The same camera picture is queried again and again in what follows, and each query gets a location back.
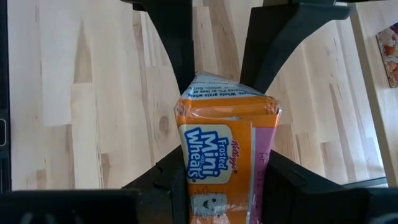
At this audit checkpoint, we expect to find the blue Frosted Flakes box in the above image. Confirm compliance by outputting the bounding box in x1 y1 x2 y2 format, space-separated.
375 22 398 89

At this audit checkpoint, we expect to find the black aluminium table frame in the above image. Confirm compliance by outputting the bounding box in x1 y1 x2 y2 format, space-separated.
0 0 12 194

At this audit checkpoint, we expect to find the orange Frosted Mini Wheats box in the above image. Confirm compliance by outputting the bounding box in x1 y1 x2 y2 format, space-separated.
173 72 282 224

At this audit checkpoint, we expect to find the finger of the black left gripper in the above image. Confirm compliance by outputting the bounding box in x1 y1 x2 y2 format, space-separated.
121 0 196 95
239 1 352 95

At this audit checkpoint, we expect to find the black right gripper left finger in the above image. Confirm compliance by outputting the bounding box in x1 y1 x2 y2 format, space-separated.
121 144 191 224

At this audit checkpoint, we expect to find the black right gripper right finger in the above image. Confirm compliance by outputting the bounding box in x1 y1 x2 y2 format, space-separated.
262 149 351 224

